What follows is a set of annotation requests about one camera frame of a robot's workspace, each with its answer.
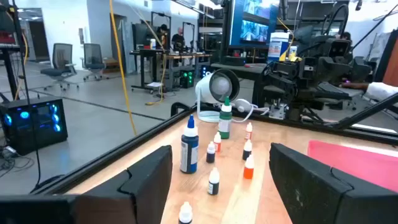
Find white lamp cable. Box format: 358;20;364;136
231;98;270;123

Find large wall display screen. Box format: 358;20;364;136
229;0;280;47

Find black standing desk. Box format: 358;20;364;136
129;49;213;94

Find white bottle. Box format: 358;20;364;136
178;201;194;224

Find small black food coloring bottle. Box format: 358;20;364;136
207;167;221;196
242;139;253;161

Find black computer with green lights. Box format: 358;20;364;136
179;70;195;89

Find small red food coloring bottle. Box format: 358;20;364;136
213;131;223;154
244;122;254;141

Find small orange food coloring bottle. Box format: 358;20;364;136
243;154;255;180

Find person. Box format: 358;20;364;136
335;30;353;44
156;24;169;49
170;27;187;52

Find yellow hanging cable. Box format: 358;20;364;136
108;0;137;136

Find large green food coloring bottle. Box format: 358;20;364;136
218;96;233;140

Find black computer with blue lights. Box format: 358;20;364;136
0;96;69;156

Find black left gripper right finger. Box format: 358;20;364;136
269;142;398;224

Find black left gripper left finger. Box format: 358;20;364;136
0;144;174;224

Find black equipment stand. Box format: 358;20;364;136
0;0;24;102

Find pink translucent plastic bin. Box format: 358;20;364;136
307;139;398;193

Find black aluminium table frame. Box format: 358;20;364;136
29;91;398;195

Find dark grey side desk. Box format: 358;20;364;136
210;62;269;81

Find black floor cables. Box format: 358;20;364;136
0;145;35;180

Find grey mesh office chair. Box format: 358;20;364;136
39;42;79;91
80;42;107;82

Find white and blue canister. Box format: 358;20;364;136
267;32;290;62

